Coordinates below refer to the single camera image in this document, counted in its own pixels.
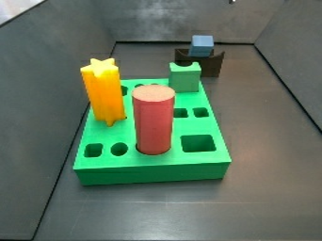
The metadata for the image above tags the black curved fixture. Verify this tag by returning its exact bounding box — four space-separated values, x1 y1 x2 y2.
175 49 226 77

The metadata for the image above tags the red cylinder peg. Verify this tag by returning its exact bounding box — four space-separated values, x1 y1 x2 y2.
132 85 175 155

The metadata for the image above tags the yellow star peg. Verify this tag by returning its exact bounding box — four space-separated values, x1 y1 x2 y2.
80 58 125 126

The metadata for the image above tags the blue rectangle block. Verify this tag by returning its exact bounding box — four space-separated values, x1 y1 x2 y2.
188 35 214 57

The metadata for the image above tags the green notched peg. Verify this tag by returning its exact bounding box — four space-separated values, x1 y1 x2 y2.
168 62 202 92

